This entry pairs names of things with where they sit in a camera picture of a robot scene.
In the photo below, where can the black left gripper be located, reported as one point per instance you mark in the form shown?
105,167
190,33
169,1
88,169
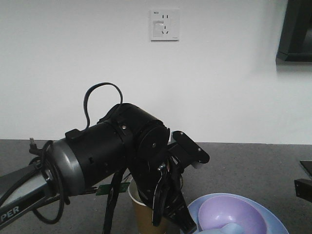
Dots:
160,190

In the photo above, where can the purple bowl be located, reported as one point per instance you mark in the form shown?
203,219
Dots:
218,211

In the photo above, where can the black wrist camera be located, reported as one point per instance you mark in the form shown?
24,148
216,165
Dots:
186,152

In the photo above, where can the light blue spoon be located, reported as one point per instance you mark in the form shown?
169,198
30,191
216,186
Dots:
230,228

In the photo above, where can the white wall socket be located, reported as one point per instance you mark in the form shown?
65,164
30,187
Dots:
164,24

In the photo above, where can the brown paper cup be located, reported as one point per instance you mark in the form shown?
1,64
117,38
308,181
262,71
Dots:
143,215

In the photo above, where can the black cooktop edge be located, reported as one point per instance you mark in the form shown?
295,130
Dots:
307,165

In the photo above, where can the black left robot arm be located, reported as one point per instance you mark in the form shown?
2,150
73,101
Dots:
126,139

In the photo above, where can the light blue plate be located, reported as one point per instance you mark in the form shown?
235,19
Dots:
274,225

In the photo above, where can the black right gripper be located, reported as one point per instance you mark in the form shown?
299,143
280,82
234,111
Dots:
303,189

